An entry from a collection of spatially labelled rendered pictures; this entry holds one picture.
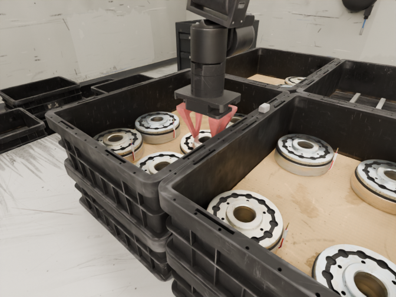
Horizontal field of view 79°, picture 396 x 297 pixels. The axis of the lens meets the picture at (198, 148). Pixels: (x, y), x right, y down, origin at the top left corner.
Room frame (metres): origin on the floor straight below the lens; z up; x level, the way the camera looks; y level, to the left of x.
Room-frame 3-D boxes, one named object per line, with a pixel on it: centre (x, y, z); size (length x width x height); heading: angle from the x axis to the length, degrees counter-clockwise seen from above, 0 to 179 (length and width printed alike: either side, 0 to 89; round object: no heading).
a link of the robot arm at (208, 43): (0.41, -0.02, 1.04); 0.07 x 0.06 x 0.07; 141
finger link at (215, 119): (0.40, -0.02, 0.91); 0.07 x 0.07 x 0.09; 54
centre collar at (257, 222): (0.22, -0.06, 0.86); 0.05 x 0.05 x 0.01
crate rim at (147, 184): (0.45, 0.04, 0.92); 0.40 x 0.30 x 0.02; 140
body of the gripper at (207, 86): (0.40, -0.02, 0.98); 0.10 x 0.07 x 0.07; 54
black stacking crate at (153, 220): (0.45, 0.04, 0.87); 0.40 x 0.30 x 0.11; 140
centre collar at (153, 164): (0.32, 0.06, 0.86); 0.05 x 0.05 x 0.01
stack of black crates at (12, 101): (1.51, 1.02, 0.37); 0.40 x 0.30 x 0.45; 141
